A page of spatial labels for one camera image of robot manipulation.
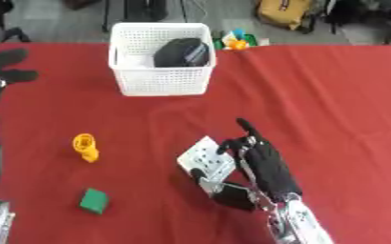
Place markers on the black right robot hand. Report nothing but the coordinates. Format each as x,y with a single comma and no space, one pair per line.
268,165

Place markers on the white dotted box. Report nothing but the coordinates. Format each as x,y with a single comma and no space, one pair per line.
207,158

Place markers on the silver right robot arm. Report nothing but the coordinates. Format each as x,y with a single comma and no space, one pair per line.
299,222

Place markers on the yellow toy cup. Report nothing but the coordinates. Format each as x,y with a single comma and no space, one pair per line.
85,146

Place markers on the orange and green toy pile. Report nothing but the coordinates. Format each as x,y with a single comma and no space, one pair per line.
236,40

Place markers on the white perforated plastic basket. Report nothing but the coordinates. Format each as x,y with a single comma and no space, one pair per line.
162,81

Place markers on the black rounded pouch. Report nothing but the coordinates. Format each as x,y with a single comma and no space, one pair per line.
181,53

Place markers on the yellow bag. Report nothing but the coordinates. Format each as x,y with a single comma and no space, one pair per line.
283,12

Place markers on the black stand legs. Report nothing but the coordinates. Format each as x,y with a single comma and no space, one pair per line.
143,9

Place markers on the green square block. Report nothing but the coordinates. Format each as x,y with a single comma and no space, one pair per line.
94,200

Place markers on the black chair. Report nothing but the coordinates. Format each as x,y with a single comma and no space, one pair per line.
371,16

